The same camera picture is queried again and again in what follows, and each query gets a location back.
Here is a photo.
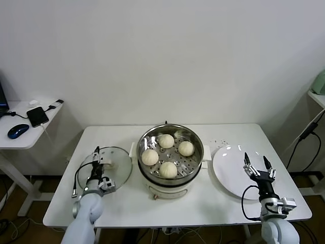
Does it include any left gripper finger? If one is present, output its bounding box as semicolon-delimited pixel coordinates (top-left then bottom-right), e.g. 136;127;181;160
92;146;103;164

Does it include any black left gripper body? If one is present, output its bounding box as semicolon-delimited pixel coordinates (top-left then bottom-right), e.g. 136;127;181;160
90;162;105;182

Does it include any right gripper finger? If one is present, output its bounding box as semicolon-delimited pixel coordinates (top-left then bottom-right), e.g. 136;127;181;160
263;156;277;180
243;151;261;178

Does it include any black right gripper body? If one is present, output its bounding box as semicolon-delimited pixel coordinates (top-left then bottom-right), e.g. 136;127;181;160
250;170;277;198

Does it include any round glass pot lid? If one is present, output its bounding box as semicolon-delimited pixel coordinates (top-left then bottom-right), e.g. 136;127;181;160
77;146;133;197

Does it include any white steamed baozi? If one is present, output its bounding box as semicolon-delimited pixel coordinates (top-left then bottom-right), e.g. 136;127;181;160
159;161;178;179
177;141;195;157
158;134;175;149
141;149;159;166

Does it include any perforated steel steamer basket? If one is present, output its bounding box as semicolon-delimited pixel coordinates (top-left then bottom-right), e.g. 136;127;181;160
137;124;204;185

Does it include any white round plate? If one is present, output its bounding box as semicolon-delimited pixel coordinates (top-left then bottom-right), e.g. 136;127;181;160
212;144;276;200

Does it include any black smartphone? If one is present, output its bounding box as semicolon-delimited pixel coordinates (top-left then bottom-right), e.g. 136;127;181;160
26;106;49;128

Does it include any white electric cooking pot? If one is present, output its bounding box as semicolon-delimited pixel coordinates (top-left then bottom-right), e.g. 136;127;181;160
128;142;212;200

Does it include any white rounded desk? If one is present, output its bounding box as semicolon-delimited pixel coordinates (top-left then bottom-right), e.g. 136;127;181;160
0;100;64;217

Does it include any blue computer mouse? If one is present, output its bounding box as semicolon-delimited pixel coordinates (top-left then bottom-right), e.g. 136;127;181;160
7;124;30;140

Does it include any white small table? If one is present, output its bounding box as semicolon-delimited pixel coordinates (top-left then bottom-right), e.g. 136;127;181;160
306;90;325;114

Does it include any white power strip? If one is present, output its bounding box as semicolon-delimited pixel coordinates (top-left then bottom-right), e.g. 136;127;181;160
161;227;181;235

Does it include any pale green appliance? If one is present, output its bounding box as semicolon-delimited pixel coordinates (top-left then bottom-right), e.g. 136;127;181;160
310;71;325;96

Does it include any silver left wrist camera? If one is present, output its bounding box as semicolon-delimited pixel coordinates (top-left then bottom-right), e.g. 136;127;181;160
98;177;116;195

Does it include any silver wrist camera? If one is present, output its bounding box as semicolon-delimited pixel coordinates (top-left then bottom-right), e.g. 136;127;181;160
98;177;116;195
277;196;297;214

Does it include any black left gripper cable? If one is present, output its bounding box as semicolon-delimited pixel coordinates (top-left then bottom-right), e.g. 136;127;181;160
71;162;94;199

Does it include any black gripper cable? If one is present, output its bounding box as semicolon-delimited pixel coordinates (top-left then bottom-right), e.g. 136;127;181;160
71;162;94;199
240;185;263;221

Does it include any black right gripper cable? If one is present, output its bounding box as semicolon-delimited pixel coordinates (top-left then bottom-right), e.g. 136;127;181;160
240;185;263;221

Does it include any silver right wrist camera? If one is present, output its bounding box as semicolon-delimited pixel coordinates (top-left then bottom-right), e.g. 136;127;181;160
277;196;297;214

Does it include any black power adapter cable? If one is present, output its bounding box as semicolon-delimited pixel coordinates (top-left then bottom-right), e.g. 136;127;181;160
285;121;322;171

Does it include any white charging cable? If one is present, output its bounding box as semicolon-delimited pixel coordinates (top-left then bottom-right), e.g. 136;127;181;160
39;123;55;153

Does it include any black usb adapter cable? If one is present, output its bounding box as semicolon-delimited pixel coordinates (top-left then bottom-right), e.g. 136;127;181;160
0;99;64;119

